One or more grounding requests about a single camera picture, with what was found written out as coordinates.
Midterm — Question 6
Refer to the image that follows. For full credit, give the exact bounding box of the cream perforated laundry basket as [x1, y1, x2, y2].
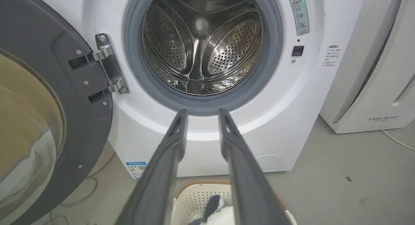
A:
[170, 181, 298, 225]

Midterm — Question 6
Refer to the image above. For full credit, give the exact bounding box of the white air purifier appliance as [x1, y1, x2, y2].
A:
[319, 0, 415, 134]

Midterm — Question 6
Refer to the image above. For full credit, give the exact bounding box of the grey cable on floor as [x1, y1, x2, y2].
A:
[42, 150, 116, 225]

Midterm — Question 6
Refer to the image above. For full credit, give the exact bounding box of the white and dark cloth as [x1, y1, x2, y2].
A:
[189, 195, 236, 225]

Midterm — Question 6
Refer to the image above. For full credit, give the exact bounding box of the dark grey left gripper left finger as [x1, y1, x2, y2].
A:
[116, 109, 188, 225]

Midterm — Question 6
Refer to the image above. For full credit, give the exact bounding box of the thin white power cable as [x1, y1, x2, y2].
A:
[382, 129, 415, 152]

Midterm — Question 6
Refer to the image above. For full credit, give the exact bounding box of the white front-load washing machine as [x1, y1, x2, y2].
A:
[31, 0, 368, 180]

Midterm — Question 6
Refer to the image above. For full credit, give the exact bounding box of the grey washing machine door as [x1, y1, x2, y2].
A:
[0, 0, 113, 225]

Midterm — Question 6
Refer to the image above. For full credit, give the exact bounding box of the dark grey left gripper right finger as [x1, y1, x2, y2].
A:
[218, 109, 291, 225]

